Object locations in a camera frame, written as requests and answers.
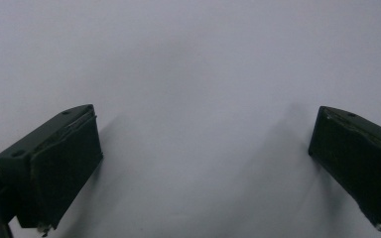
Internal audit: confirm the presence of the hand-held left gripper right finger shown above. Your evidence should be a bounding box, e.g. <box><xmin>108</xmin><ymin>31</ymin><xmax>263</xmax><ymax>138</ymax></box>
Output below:
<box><xmin>308</xmin><ymin>105</ymin><xmax>381</xmax><ymax>238</ymax></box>

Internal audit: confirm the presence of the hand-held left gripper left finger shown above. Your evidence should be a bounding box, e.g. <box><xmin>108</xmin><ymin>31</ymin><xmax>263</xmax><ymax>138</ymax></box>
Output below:
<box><xmin>0</xmin><ymin>104</ymin><xmax>104</xmax><ymax>238</ymax></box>

